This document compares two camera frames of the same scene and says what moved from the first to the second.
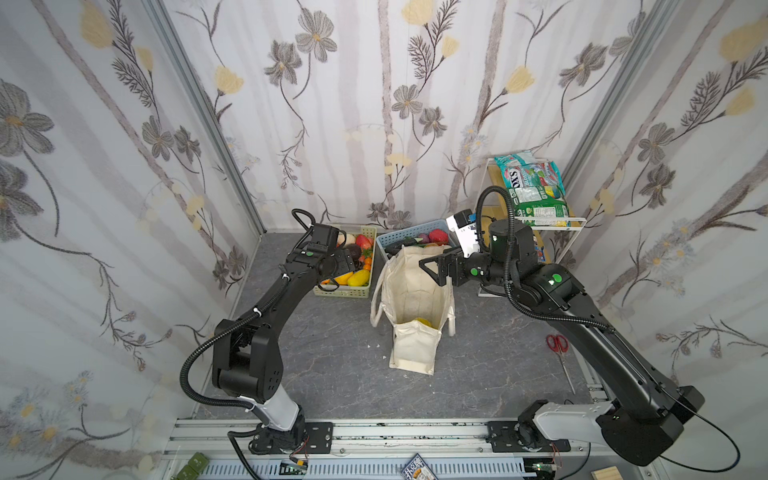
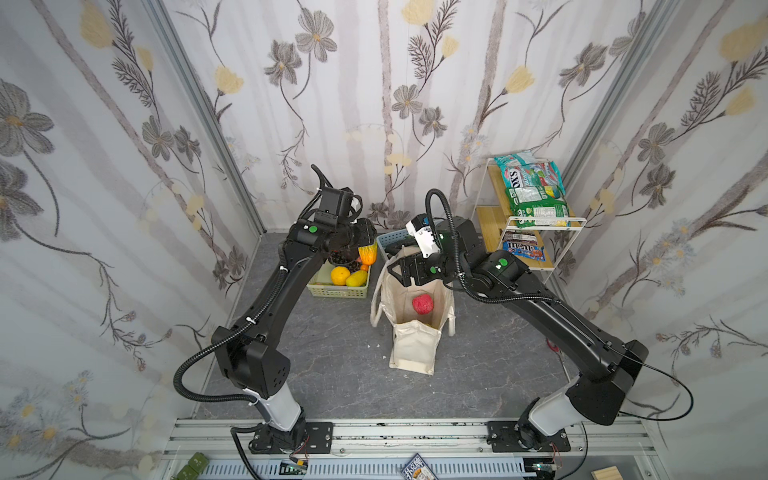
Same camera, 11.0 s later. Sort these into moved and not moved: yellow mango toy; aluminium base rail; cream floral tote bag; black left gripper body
Moved: black left gripper body
Not moved: aluminium base rail; yellow mango toy; cream floral tote bag
